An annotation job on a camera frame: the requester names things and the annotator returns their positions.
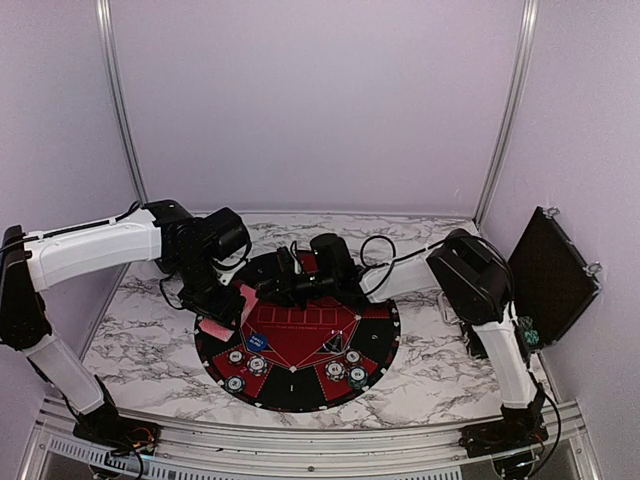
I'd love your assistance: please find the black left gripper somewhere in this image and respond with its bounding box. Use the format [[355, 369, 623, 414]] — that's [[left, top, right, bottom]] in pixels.
[[171, 252, 246, 331]]

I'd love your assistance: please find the red playing card deck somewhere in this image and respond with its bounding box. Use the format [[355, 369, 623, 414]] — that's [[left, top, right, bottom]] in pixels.
[[196, 284, 258, 342]]

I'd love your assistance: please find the aluminium frame post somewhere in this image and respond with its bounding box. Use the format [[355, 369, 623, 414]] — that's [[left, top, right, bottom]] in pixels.
[[95, 0, 153, 219], [473, 0, 540, 230]]

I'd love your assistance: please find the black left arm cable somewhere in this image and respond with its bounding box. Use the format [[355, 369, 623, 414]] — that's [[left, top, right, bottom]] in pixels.
[[0, 200, 241, 311]]

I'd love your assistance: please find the right aluminium frame post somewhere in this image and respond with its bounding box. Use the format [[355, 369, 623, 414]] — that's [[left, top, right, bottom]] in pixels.
[[473, 0, 540, 230]]

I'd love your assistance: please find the black poker chip case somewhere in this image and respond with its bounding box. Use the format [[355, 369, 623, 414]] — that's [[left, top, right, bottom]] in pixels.
[[508, 206, 600, 350]]

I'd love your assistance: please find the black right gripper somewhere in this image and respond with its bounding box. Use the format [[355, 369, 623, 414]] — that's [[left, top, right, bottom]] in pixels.
[[256, 265, 337, 311]]

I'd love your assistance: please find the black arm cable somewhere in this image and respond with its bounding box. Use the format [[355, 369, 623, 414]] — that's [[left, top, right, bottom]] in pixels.
[[0, 200, 241, 311], [355, 235, 546, 421]]

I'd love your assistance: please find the clear round dealer button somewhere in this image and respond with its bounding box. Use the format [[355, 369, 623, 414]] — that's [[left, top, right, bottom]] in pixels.
[[318, 329, 352, 355]]

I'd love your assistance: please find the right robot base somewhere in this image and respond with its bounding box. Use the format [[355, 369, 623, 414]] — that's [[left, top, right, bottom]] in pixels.
[[459, 419, 549, 478]]

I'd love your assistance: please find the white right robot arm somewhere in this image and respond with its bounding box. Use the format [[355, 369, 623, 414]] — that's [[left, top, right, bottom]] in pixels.
[[256, 229, 545, 448]]

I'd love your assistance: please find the aluminium front rail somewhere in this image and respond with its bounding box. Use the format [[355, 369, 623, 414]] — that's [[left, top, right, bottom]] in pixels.
[[17, 397, 602, 479]]

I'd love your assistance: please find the left aluminium frame post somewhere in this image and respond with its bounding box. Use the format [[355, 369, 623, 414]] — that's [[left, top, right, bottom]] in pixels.
[[95, 0, 153, 219]]

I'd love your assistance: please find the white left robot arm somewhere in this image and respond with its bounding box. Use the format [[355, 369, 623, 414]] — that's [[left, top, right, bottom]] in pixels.
[[1, 200, 252, 445]]

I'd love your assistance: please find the round red black poker mat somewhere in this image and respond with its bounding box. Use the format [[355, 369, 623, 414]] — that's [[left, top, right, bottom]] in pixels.
[[194, 297, 401, 413]]

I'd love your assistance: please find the red brown poker chip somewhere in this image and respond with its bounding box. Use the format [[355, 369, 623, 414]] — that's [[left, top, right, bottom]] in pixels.
[[227, 350, 245, 365], [344, 349, 362, 365]]

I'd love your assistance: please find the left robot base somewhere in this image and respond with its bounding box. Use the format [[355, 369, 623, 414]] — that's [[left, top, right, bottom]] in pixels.
[[73, 404, 160, 456]]

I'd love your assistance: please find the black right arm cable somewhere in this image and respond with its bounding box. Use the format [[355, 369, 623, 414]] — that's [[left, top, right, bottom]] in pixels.
[[355, 235, 546, 421]]

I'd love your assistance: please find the blue small blind button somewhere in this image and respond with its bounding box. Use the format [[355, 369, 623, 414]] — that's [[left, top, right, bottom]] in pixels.
[[245, 333, 271, 353]]

